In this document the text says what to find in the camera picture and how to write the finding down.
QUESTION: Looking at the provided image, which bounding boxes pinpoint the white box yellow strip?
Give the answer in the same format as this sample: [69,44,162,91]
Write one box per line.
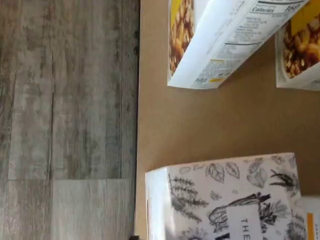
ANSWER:
[144,152,308,240]
[296,196,320,240]

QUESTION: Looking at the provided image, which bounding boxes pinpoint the yellow granola box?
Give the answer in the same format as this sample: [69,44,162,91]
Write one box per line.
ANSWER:
[274,18,320,91]
[166,0,312,90]

